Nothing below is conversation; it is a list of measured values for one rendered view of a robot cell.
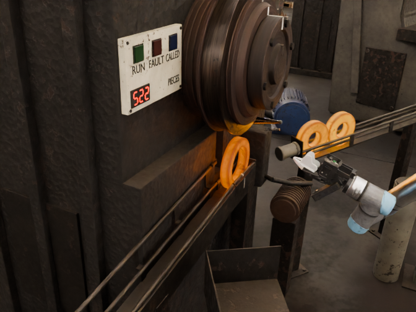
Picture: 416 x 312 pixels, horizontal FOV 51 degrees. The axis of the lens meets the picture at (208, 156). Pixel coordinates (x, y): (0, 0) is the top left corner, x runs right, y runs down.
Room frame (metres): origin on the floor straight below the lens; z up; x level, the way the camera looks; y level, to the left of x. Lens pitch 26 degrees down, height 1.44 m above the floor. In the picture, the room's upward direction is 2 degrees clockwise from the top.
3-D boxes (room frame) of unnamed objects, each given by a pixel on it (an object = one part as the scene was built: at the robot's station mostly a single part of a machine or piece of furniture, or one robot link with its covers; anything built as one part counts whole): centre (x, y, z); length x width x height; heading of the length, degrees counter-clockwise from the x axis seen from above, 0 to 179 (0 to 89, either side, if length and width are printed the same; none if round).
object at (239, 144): (1.37, -0.10, 0.75); 0.18 x 0.03 x 0.18; 153
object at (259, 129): (1.59, -0.19, 0.68); 0.11 x 0.08 x 0.24; 65
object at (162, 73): (1.11, 0.15, 1.15); 0.26 x 0.02 x 0.18; 155
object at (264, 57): (1.33, -0.19, 1.11); 0.28 x 0.06 x 0.28; 155
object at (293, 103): (3.58, -0.69, 0.17); 0.57 x 0.31 x 0.34; 175
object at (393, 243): (1.70, -0.89, 0.26); 0.12 x 0.12 x 0.52
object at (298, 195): (1.61, -0.36, 0.27); 0.22 x 0.13 x 0.53; 155
